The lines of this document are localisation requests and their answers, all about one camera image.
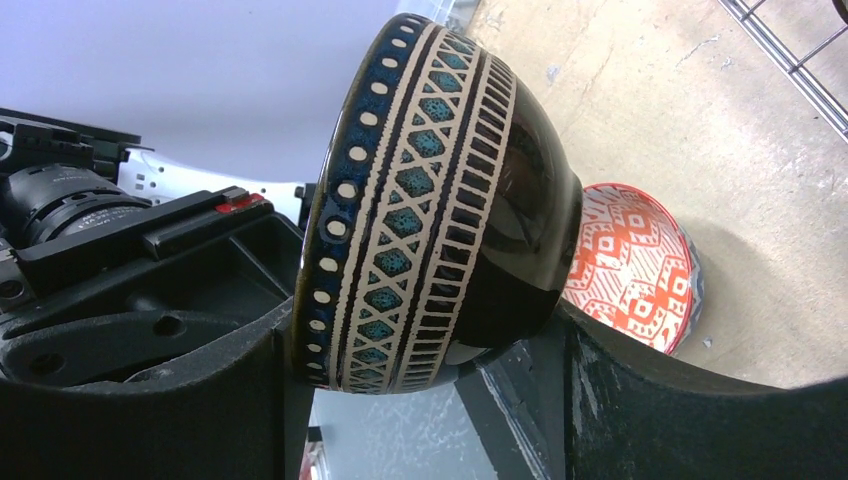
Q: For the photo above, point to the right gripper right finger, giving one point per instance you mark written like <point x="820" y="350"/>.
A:
<point x="632" y="412"/>

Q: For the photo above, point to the red geometric patterned bowl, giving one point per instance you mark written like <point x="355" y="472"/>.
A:
<point x="635" y="270"/>

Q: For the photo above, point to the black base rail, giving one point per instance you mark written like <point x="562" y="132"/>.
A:
<point x="516" y="405"/>

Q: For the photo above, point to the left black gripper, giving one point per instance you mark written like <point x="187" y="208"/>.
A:
<point x="100" y="280"/>

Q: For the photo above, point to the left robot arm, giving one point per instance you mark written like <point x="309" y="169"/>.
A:
<point x="218" y="179"/>

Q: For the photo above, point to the steel two-tier dish rack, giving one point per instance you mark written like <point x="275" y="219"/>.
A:
<point x="807" y="42"/>

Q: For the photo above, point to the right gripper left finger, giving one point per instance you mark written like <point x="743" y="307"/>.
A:
<point x="228" y="410"/>

